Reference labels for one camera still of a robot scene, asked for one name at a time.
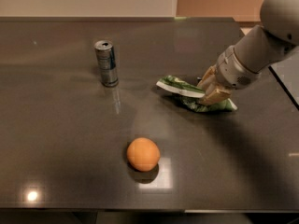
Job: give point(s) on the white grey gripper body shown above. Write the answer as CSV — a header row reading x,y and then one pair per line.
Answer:
x,y
233,68

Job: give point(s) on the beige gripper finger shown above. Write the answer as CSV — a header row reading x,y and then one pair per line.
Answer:
x,y
214,93
208,83

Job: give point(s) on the green jalapeno chip bag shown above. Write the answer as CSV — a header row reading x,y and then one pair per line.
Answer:
x,y
189,95

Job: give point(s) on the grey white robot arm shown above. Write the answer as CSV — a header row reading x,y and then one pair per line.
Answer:
x,y
272,41

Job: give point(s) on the orange fruit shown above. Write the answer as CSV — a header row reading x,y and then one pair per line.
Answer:
x,y
143,154

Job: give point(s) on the silver blue drink can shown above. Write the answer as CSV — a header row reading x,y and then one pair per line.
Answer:
x,y
104,51

